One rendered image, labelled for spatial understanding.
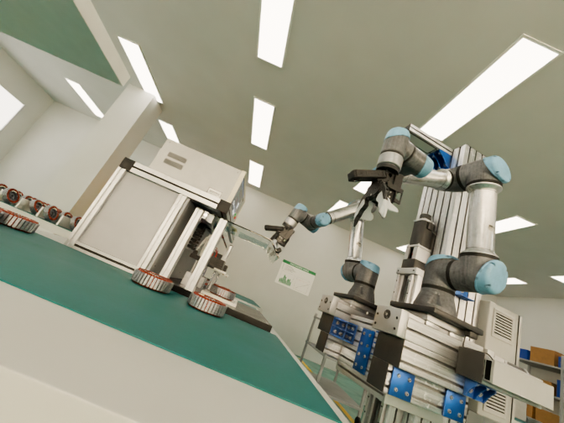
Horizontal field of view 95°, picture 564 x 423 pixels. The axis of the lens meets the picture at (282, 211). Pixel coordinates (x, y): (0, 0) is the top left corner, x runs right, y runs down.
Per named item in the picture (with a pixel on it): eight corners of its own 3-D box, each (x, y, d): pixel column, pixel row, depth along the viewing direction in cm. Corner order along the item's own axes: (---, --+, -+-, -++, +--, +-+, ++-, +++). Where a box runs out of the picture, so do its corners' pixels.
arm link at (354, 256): (352, 281, 153) (358, 195, 166) (337, 279, 167) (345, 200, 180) (368, 284, 157) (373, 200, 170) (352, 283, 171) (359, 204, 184)
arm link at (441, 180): (446, 174, 125) (368, 161, 105) (471, 166, 115) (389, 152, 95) (450, 197, 123) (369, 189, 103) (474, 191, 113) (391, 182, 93)
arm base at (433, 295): (432, 318, 108) (436, 295, 111) (467, 325, 94) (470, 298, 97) (403, 304, 105) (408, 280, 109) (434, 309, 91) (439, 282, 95)
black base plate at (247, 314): (258, 315, 151) (259, 310, 152) (269, 332, 90) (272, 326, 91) (184, 283, 150) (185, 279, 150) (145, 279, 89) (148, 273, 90)
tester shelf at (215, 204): (232, 243, 162) (235, 237, 164) (226, 213, 98) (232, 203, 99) (167, 215, 161) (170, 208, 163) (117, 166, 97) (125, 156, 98)
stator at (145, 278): (147, 283, 80) (154, 271, 81) (175, 296, 77) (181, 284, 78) (121, 276, 70) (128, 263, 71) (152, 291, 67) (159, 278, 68)
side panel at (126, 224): (143, 278, 90) (188, 199, 100) (139, 278, 87) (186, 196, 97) (68, 246, 89) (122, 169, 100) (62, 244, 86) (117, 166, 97)
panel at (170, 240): (186, 279, 151) (210, 233, 161) (148, 273, 89) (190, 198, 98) (184, 279, 151) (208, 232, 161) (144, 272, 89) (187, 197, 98)
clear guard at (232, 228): (272, 263, 126) (276, 253, 128) (279, 258, 104) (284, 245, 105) (211, 237, 125) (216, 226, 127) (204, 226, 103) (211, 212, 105)
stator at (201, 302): (226, 317, 78) (232, 305, 79) (216, 319, 68) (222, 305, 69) (194, 303, 80) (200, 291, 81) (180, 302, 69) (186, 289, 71)
